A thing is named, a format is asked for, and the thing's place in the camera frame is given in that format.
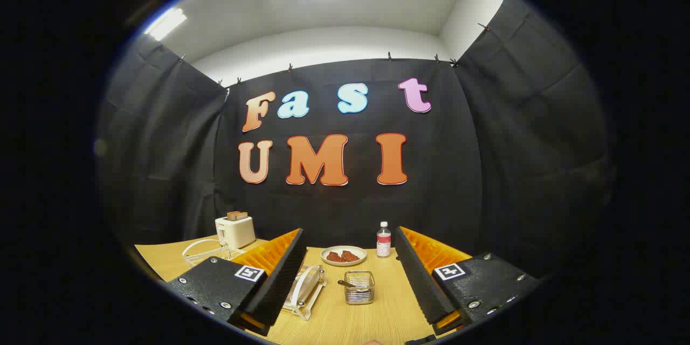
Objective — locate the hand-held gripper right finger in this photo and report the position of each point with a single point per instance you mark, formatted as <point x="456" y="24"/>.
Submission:
<point x="420" y="280"/>

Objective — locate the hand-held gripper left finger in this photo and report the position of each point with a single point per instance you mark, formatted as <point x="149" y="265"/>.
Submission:
<point x="280" y="275"/>

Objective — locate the white round plate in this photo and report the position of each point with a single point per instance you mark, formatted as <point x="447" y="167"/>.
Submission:
<point x="343" y="264"/>

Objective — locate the red label water bottle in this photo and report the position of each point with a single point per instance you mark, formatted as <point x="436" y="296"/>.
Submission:
<point x="383" y="242"/>

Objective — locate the brown steak piece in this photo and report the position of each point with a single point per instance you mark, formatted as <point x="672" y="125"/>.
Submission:
<point x="351" y="255"/>
<point x="335" y="257"/>

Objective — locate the white toaster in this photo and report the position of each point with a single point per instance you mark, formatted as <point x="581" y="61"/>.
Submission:
<point x="236" y="233"/>

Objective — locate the black backdrop cloth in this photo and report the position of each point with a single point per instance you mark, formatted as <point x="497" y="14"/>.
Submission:
<point x="334" y="210"/>

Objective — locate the ceiling light panel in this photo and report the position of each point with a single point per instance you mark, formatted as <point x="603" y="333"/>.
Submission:
<point x="164" y="23"/>

